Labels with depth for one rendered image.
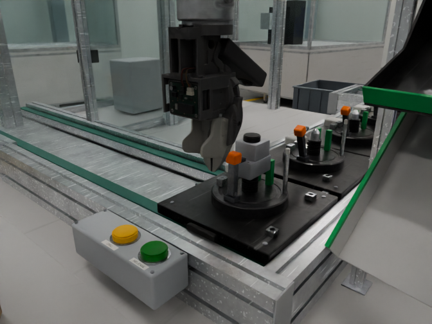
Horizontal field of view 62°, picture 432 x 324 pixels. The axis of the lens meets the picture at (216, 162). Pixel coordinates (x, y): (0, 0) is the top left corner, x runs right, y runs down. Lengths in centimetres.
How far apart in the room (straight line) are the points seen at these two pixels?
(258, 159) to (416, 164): 24
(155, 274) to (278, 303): 17
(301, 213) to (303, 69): 505
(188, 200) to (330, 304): 29
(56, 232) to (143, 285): 36
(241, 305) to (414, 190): 27
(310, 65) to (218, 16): 519
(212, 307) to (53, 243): 38
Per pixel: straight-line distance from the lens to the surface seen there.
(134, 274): 54
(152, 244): 55
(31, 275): 74
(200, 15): 47
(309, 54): 559
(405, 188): 53
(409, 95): 42
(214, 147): 51
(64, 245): 79
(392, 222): 51
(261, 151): 62
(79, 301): 65
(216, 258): 53
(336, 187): 75
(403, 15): 54
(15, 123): 151
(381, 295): 68
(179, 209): 64
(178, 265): 54
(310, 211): 65
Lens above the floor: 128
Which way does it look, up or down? 21 degrees down
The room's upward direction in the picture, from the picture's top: straight up
